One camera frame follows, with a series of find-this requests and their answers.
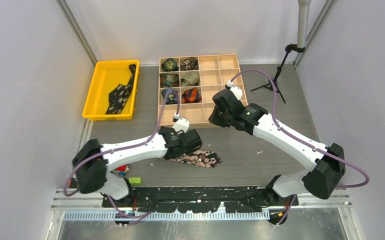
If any pink floral black tie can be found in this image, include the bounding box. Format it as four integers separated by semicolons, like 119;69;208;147
162;150;223;168

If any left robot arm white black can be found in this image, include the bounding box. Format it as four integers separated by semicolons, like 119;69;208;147
69;118;202;207

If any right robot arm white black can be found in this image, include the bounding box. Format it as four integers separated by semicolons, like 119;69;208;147
209;86;345;206

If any orange navy striped rolled tie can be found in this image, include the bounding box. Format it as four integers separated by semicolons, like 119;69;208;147
181;87;202;104

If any blue paisley rolled tie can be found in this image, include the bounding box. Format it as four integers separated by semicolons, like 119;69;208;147
161;88;179;105

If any olive paisley rolled tie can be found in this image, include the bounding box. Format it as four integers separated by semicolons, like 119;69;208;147
180;71;200;87

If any black mini tripod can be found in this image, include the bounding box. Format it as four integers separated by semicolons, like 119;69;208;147
251;43;306;104

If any wooden compartment tray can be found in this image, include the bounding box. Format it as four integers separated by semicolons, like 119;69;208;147
157;53;245;128

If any dark brown floral rolled tie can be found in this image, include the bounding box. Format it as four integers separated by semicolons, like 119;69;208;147
179;56;199;71

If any green block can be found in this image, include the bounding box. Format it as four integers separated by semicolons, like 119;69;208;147
128;177;142;185

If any teal brown rolled tie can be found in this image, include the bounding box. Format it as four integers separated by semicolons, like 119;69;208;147
159;73;180;88

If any red toy truck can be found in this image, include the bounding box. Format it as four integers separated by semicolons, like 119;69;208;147
112;164;130;177

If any dark green rolled tie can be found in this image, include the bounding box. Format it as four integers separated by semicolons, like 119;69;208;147
160;57;179;72

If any black patterned tie in bin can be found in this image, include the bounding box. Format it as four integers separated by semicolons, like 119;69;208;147
105;64;137;115

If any yellow plastic bin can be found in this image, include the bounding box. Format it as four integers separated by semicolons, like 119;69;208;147
82;59;140;121

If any grey vertical pole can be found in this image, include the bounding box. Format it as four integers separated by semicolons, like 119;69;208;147
296;0;312;49

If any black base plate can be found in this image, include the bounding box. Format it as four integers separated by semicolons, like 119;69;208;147
102;186;298;214

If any aluminium rail frame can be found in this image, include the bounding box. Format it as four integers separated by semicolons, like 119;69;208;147
51;186;352;222

